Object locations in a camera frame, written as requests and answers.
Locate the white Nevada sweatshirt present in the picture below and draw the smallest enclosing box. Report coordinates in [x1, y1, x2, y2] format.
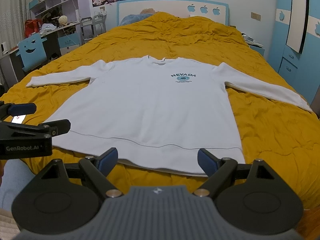
[28, 55, 310, 176]

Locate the light blue jeans leg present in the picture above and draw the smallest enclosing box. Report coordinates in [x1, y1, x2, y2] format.
[1, 159, 35, 211]

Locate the blue smiley face chair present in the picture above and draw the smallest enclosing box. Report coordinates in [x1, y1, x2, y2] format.
[16, 33, 47, 72]

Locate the white study desk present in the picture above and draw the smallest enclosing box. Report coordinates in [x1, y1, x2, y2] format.
[1, 21, 81, 88]

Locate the red bag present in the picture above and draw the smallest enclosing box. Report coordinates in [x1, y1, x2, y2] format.
[24, 19, 43, 38]

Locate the white patterned curtain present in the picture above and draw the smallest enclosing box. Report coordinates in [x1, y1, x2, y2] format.
[0, 0, 30, 49]

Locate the grey metal rack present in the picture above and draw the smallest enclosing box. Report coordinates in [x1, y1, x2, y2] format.
[80, 14, 106, 44]

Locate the cream round lamp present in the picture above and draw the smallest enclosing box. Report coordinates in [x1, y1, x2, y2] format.
[58, 15, 68, 27]

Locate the blue pillow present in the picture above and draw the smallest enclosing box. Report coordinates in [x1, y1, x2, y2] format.
[119, 14, 152, 26]

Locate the blue bedside table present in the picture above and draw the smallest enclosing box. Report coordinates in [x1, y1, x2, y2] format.
[241, 33, 265, 56]

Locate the blue white wardrobe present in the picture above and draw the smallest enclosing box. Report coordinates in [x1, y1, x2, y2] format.
[267, 0, 319, 103]

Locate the wardrobe mirror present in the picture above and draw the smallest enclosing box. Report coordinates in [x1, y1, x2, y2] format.
[286, 0, 309, 54]

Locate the white blue apple headboard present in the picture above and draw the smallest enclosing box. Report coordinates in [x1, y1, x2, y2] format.
[117, 0, 229, 25]

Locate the beige wall switch plate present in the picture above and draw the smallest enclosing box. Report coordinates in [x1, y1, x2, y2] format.
[251, 12, 261, 21]

